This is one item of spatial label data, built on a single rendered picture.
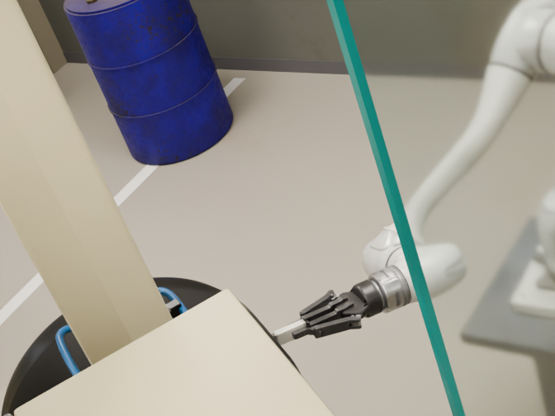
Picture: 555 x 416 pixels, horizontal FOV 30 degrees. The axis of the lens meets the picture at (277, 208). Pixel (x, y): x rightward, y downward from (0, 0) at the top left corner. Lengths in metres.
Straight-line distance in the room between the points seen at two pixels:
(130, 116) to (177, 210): 0.58
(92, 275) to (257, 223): 3.24
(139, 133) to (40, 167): 3.94
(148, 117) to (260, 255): 1.10
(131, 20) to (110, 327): 3.56
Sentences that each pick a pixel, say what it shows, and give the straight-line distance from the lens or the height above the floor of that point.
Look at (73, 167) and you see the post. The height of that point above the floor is 1.97.
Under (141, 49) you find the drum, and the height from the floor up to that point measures 0.65.
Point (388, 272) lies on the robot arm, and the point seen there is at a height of 1.21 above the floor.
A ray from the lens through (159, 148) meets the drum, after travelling 5.25.
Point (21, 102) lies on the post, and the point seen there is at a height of 2.08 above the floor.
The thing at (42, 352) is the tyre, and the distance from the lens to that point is 1.96.
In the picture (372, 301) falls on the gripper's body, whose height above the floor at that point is 1.19.
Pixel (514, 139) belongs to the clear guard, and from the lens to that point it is 1.33.
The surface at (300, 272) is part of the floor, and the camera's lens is 4.24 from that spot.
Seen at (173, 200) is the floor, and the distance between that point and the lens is 5.01.
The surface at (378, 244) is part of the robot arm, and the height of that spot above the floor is 1.16.
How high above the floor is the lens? 2.57
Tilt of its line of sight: 33 degrees down
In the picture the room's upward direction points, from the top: 21 degrees counter-clockwise
